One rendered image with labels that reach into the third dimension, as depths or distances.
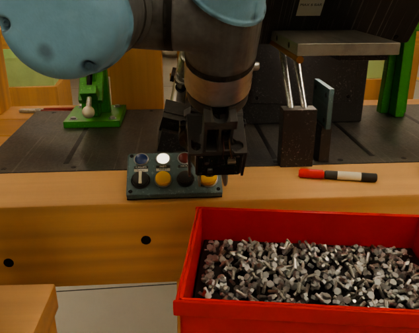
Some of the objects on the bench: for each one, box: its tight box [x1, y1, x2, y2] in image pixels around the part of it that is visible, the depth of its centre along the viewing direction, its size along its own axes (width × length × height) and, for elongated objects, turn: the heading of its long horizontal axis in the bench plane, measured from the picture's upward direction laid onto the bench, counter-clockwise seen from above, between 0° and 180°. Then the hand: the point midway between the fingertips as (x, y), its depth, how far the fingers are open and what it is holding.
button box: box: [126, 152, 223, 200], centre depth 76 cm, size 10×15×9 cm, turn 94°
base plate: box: [0, 104, 419, 174], centre depth 106 cm, size 42×110×2 cm, turn 94°
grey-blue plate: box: [312, 79, 334, 162], centre depth 89 cm, size 10×2×14 cm, turn 4°
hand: (209, 166), depth 70 cm, fingers closed
